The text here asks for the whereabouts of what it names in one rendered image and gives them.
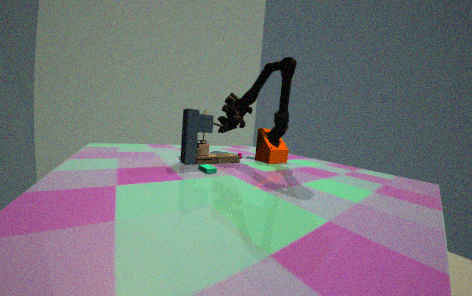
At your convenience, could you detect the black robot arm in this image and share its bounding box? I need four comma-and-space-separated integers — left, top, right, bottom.
222, 57, 296, 143

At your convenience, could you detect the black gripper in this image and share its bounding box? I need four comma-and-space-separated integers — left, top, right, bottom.
217, 108, 245, 133

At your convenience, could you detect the green rectangular block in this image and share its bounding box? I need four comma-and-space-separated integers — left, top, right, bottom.
198, 164, 217, 174

